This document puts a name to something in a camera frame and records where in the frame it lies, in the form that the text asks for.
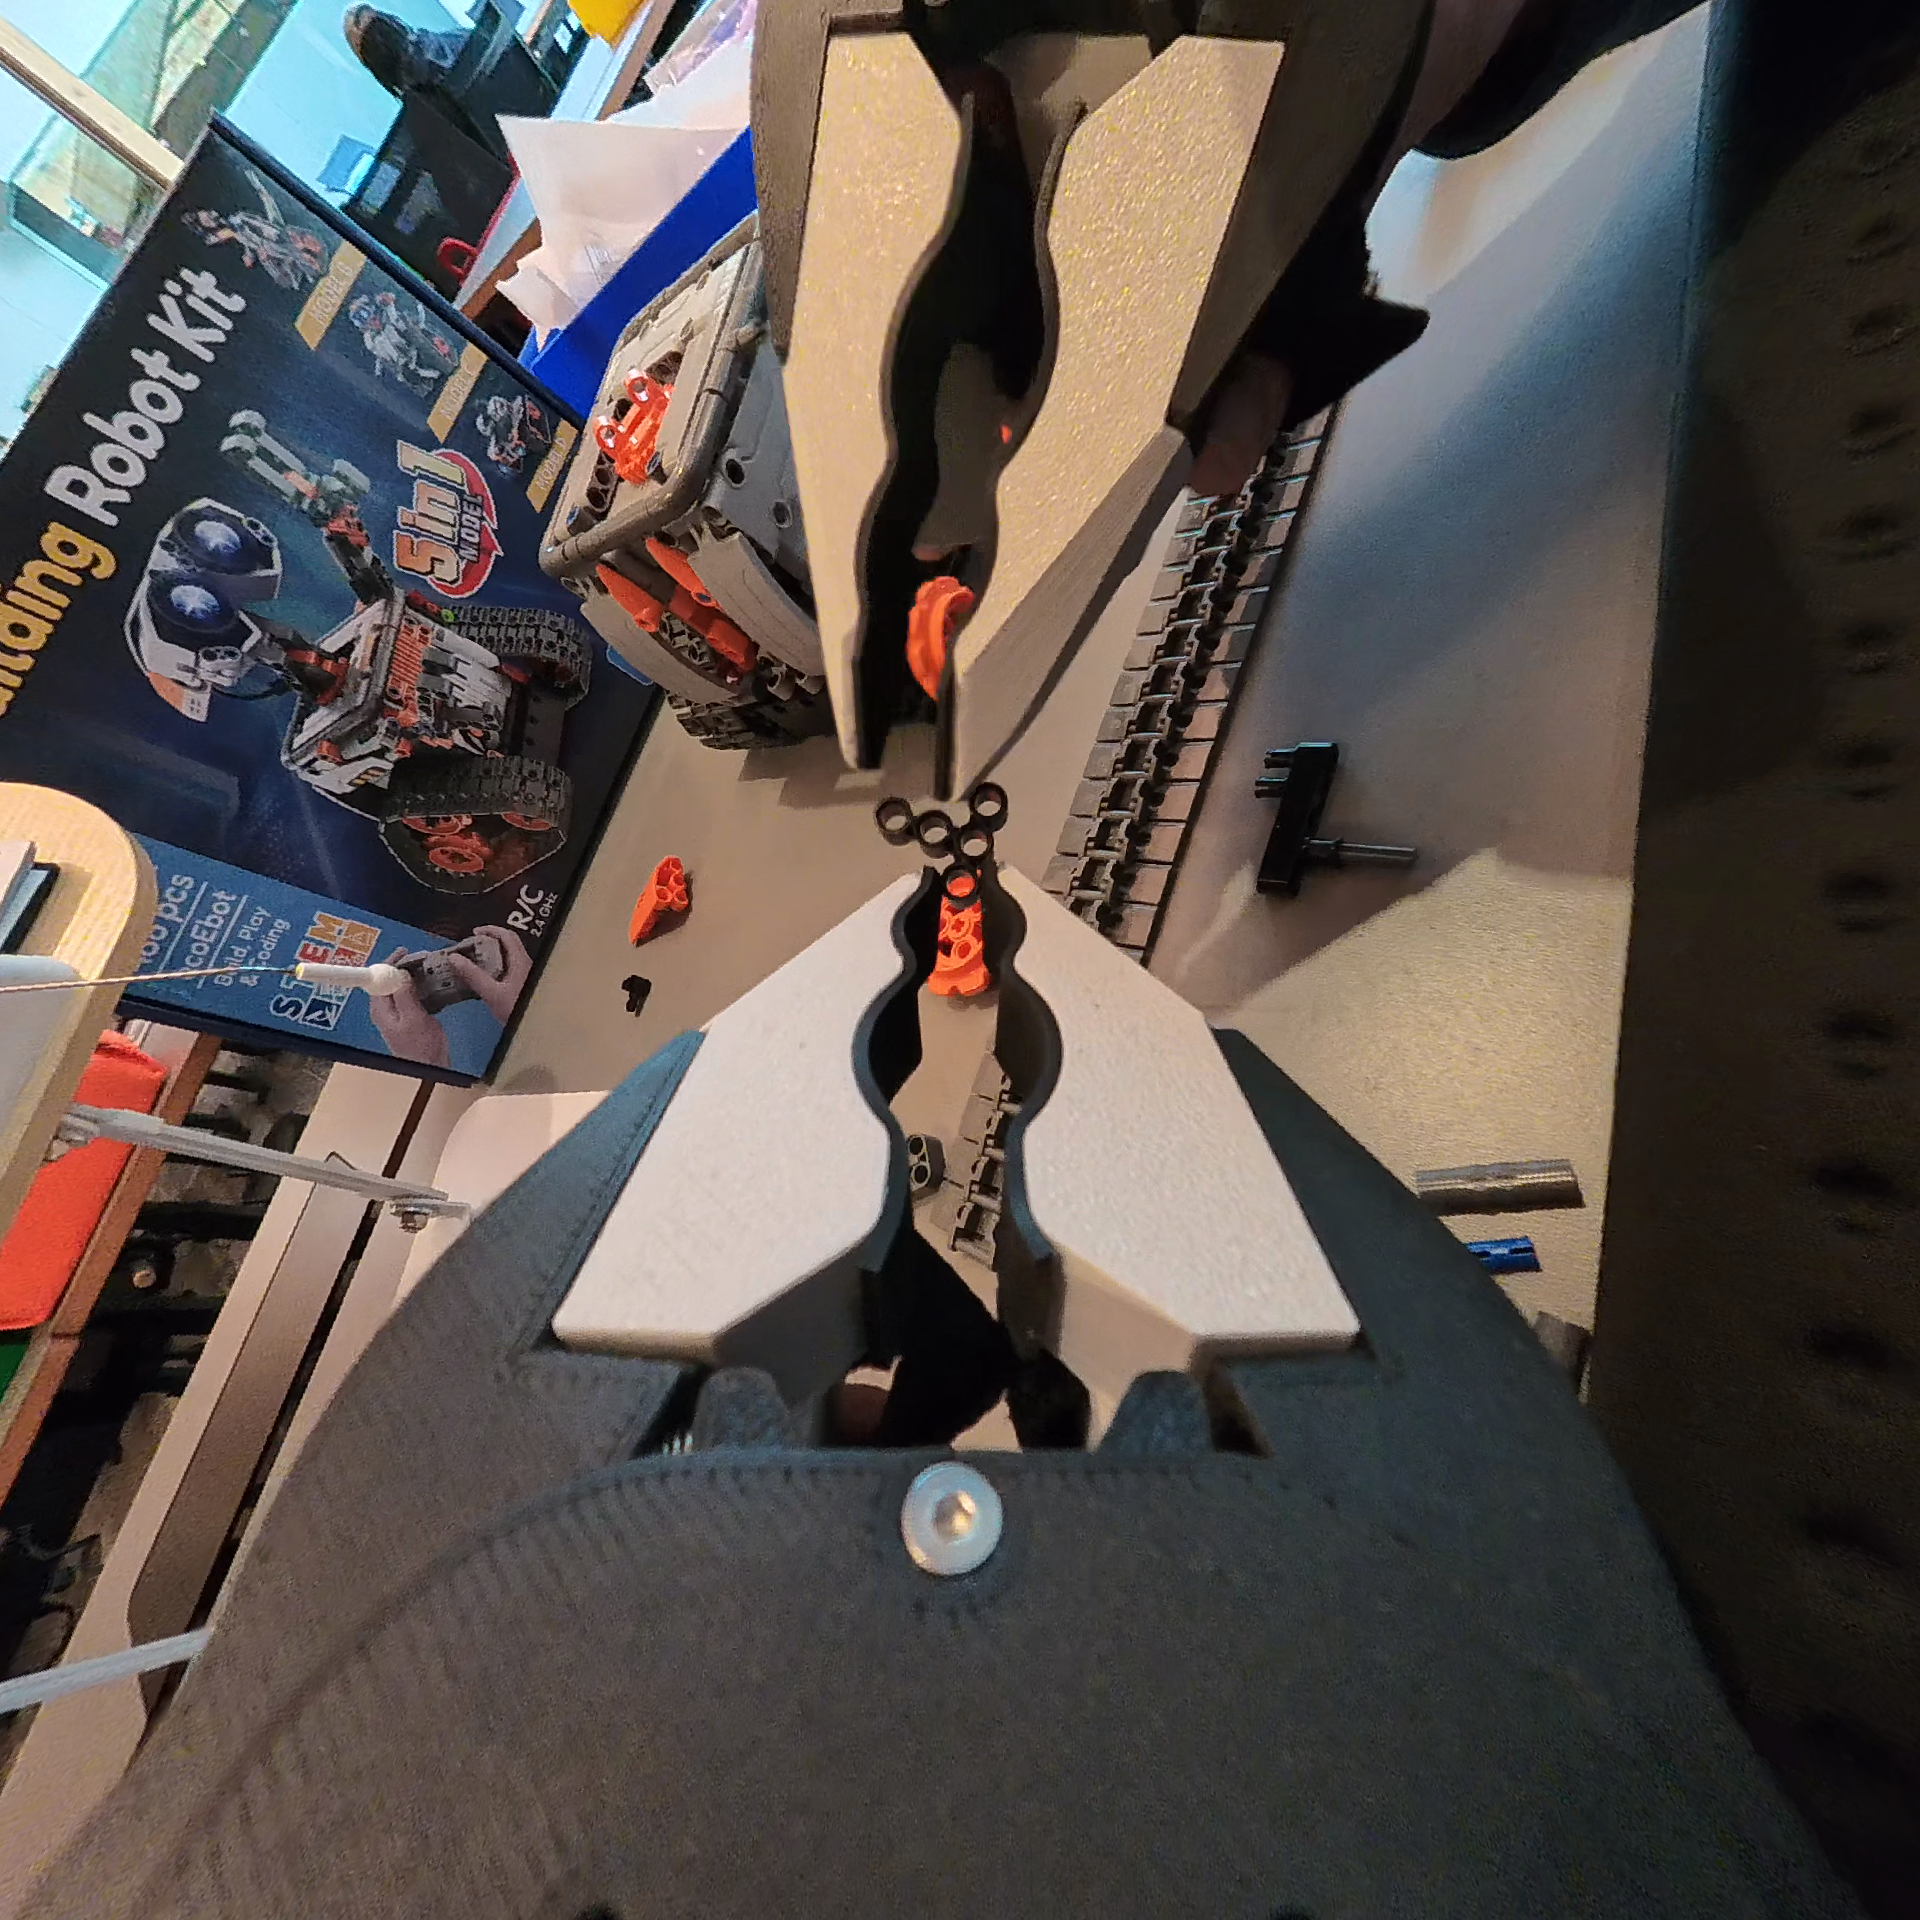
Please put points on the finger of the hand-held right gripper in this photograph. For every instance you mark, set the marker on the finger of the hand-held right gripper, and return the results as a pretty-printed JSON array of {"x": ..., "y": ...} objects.
[
  {"x": 871, "y": 241},
  {"x": 1171, "y": 271}
]

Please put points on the instruction booklet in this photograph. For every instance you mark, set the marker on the instruction booklet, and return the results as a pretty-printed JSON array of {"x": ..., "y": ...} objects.
[{"x": 587, "y": 196}]

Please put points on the orange pin connector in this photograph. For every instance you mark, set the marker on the orange pin connector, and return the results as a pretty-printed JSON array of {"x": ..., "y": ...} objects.
[{"x": 957, "y": 957}]

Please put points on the white book stand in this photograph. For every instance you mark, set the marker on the white book stand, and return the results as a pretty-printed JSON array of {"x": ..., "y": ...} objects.
[{"x": 242, "y": 1159}]

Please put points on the blue pin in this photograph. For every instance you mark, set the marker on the blue pin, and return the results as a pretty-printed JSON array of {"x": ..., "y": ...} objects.
[{"x": 1492, "y": 1250}]

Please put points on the orange toy piece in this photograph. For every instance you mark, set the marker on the orange toy piece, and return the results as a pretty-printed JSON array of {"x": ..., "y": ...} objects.
[{"x": 938, "y": 636}]

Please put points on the black holed connector piece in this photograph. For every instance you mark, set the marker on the black holed connector piece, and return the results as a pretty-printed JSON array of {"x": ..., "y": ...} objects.
[{"x": 943, "y": 837}]

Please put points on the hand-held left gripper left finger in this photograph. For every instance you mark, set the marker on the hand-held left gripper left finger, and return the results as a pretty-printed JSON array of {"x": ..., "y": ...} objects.
[{"x": 721, "y": 1201}]

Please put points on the robot kit box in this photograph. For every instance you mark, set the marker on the robot kit box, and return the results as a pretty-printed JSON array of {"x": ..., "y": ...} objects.
[{"x": 271, "y": 603}]

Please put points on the small orange connector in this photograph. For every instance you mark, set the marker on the small orange connector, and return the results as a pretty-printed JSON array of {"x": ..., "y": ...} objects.
[{"x": 661, "y": 891}]

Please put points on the grey axle tube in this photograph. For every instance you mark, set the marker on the grey axle tube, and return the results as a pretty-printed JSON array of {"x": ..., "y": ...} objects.
[{"x": 1501, "y": 1183}]

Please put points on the black dimpled mat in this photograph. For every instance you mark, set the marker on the black dimpled mat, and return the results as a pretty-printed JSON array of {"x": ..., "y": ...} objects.
[{"x": 1772, "y": 901}]

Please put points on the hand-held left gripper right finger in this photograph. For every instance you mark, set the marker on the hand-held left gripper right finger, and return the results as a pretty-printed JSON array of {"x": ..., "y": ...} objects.
[{"x": 1202, "y": 1201}]

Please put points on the blue plastic bin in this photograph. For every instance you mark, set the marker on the blue plastic bin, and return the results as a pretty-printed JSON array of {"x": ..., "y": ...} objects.
[{"x": 669, "y": 271}]

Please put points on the black lever with grey axle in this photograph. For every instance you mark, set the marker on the black lever with grey axle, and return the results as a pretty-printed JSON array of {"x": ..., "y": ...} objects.
[{"x": 1299, "y": 817}]

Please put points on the red container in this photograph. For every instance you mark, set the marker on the red container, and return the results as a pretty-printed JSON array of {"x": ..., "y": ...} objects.
[{"x": 77, "y": 1201}]

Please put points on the grey toy robot vehicle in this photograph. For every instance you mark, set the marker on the grey toy robot vehicle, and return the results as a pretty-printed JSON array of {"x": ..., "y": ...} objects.
[{"x": 676, "y": 452}]

